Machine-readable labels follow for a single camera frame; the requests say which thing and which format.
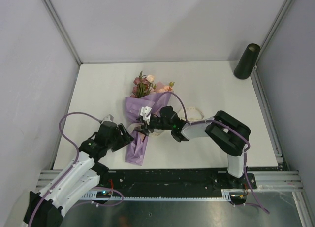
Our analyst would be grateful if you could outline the cream printed ribbon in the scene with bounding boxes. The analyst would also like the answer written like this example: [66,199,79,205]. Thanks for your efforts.
[127,106,204,137]

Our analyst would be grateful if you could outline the purple wrapping paper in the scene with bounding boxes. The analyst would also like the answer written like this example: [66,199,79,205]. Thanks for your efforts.
[124,91,175,167]

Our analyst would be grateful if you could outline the pink artificial flower bunch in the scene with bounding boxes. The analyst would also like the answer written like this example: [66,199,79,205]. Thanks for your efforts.
[130,71,175,98]

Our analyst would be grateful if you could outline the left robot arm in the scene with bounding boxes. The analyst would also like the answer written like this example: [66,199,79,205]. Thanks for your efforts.
[23,121,133,227]

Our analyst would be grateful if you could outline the black cylindrical vase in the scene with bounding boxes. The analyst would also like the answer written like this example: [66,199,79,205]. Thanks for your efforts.
[233,43,261,80]

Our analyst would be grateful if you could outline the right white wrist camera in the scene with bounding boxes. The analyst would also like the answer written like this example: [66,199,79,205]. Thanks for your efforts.
[139,106,152,120]

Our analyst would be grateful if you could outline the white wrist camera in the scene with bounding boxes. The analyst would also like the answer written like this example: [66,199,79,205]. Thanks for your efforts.
[139,106,152,120]
[100,114,115,126]

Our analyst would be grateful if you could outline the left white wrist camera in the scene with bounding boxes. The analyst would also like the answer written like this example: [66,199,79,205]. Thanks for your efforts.
[100,114,115,126]

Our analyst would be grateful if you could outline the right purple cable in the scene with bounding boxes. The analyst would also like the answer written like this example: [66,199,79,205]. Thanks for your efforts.
[169,91,270,214]

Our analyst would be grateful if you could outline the white slotted cable duct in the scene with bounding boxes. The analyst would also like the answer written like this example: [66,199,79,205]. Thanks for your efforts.
[80,189,247,202]

